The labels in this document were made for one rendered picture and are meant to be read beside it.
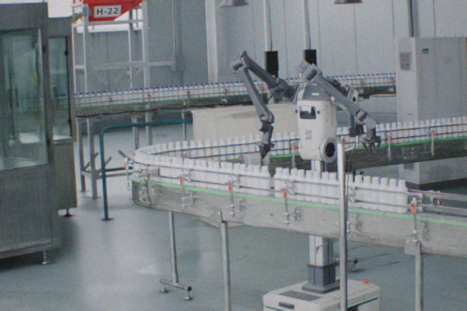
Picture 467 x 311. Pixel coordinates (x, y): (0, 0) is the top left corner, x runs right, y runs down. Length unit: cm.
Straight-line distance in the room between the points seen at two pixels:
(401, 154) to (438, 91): 367
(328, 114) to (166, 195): 116
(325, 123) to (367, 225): 118
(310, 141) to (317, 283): 93
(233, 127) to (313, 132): 375
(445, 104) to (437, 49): 69
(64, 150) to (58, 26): 141
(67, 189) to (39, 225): 241
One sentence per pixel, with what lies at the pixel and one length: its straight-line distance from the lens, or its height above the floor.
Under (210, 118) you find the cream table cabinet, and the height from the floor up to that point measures 112.
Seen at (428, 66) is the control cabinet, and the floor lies 153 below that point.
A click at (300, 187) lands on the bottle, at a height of 108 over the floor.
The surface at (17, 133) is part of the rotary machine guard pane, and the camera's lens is 813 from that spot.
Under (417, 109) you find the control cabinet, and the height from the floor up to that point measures 101.
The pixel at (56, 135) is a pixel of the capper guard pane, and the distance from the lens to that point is 1054.
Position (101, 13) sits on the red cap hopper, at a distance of 1198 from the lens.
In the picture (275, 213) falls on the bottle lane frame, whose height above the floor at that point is 91.
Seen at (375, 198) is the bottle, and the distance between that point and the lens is 482.
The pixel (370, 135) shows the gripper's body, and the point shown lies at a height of 133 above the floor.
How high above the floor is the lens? 188
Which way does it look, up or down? 7 degrees down
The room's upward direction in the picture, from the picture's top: 3 degrees counter-clockwise
